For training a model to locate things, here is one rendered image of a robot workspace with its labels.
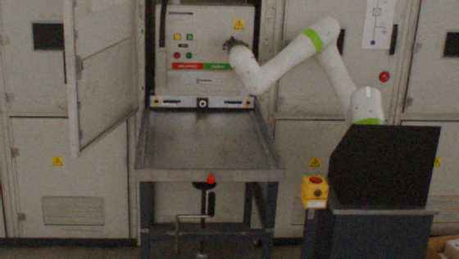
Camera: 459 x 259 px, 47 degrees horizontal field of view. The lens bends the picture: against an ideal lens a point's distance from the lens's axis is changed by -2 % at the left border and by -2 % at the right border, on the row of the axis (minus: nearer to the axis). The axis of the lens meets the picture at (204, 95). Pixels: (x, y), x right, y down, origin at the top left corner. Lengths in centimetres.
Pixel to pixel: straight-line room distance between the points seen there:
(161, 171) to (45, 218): 114
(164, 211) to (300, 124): 90
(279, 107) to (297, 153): 29
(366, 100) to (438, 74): 82
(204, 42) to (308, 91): 60
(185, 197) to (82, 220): 59
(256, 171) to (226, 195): 84
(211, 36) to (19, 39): 96
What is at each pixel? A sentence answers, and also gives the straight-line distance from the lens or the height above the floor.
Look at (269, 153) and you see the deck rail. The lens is 234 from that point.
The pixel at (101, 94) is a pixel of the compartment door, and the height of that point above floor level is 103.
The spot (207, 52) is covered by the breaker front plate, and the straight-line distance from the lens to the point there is 270.
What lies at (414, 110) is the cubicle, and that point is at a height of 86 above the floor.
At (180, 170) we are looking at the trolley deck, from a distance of 217.
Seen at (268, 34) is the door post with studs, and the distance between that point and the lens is 272.
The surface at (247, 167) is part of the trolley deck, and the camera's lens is 221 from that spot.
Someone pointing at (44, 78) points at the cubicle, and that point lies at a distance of 279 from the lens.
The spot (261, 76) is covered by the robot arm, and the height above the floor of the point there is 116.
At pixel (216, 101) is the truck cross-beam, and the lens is 277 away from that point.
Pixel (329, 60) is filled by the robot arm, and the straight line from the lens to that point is 258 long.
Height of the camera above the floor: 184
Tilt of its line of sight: 19 degrees down
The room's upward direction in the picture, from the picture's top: 2 degrees clockwise
